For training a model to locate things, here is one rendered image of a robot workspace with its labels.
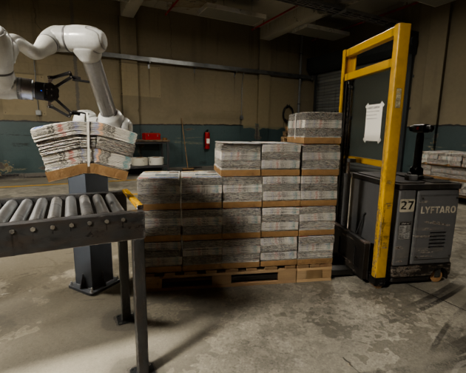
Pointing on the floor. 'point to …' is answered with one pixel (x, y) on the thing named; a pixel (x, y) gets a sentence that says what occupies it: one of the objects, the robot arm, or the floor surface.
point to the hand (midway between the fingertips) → (86, 97)
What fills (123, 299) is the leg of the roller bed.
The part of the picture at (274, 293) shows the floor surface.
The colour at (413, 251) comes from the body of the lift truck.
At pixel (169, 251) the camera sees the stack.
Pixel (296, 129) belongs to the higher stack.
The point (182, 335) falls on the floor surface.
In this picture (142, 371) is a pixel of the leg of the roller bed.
